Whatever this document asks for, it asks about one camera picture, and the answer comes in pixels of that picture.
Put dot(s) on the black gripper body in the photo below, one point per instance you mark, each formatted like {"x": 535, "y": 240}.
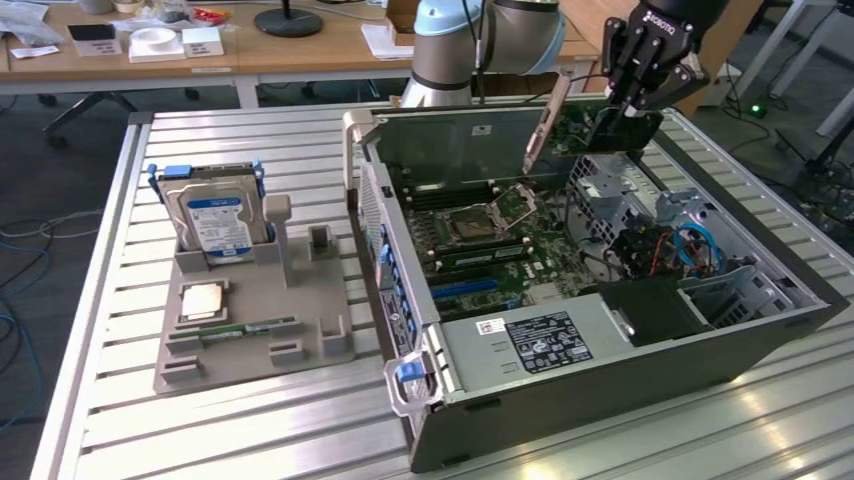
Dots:
{"x": 681, "y": 20}

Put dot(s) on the slanted silver disk bay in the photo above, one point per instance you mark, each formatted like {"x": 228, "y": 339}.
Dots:
{"x": 734, "y": 295}

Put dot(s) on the white paper card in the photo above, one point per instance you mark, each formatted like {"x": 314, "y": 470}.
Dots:
{"x": 34, "y": 51}

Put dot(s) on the clear plastic bag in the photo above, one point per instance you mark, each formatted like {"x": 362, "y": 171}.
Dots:
{"x": 27, "y": 25}

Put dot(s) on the green graphics card black fan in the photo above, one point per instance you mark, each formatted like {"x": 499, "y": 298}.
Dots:
{"x": 623, "y": 135}

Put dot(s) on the grey cup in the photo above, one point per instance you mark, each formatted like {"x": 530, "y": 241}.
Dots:
{"x": 96, "y": 6}

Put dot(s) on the grey parts rack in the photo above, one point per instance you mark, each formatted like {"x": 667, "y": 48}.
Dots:
{"x": 254, "y": 300}

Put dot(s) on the silver socket cover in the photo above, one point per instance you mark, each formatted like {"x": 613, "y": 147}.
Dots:
{"x": 531, "y": 199}

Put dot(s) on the silver CPU chip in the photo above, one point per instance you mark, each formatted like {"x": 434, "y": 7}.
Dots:
{"x": 202, "y": 300}

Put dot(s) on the white socket box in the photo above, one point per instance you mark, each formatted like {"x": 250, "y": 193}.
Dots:
{"x": 723, "y": 87}

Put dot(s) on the dark bagged item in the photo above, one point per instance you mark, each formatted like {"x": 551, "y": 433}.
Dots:
{"x": 172, "y": 14}

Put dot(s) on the blue expansion slot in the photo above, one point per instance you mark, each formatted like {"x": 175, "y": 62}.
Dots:
{"x": 467, "y": 289}

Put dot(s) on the beige card retainer latch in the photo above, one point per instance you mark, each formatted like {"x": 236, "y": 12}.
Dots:
{"x": 361, "y": 122}

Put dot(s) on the wooden desk white frame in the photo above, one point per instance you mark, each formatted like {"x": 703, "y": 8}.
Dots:
{"x": 320, "y": 55}
{"x": 40, "y": 67}

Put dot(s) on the green lit power switch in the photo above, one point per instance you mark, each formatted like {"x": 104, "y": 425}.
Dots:
{"x": 755, "y": 108}

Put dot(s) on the black topped white box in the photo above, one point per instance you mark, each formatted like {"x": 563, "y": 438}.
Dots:
{"x": 94, "y": 32}

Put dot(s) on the beige tape roll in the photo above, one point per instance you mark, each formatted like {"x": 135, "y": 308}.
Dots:
{"x": 127, "y": 6}

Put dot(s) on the white paper stack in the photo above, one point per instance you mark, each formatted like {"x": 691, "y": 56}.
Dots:
{"x": 383, "y": 45}

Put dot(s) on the dark grey open PC case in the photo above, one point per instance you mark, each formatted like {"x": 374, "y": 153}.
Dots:
{"x": 601, "y": 400}

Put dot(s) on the silver chipset heatsink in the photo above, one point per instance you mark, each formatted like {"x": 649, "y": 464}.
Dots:
{"x": 547, "y": 295}

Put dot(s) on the white labelled box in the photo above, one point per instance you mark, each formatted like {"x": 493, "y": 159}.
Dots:
{"x": 200, "y": 37}

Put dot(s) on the brown cardboard box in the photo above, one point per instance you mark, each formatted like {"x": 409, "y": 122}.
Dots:
{"x": 401, "y": 17}

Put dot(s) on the silver disk bay cage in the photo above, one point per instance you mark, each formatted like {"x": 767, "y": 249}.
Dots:
{"x": 601, "y": 200}

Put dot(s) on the white tape roll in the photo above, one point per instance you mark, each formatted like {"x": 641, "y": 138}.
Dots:
{"x": 152, "y": 36}

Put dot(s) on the black plastic fan shroud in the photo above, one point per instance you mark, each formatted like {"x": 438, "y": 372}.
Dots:
{"x": 647, "y": 310}

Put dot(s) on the green motherboard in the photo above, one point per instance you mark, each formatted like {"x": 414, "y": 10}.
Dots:
{"x": 423, "y": 232}

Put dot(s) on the grey power supply unit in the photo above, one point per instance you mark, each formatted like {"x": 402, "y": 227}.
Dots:
{"x": 481, "y": 360}

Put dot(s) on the flat white box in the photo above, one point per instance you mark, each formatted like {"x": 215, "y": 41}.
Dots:
{"x": 156, "y": 55}

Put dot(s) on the CPU socket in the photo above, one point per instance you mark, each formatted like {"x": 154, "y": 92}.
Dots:
{"x": 474, "y": 222}

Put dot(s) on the red small item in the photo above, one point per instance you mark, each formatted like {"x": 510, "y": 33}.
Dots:
{"x": 208, "y": 16}

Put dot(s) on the blue case release latch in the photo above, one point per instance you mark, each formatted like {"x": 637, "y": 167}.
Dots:
{"x": 409, "y": 372}

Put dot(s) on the black office chair base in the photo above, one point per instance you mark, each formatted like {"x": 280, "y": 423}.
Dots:
{"x": 74, "y": 112}

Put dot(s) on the white table frame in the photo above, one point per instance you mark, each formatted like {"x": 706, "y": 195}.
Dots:
{"x": 837, "y": 112}

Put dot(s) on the black round lamp base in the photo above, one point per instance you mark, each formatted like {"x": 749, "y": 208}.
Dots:
{"x": 287, "y": 24}

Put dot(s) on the hard disk blue carrier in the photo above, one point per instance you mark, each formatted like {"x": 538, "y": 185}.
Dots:
{"x": 214, "y": 225}

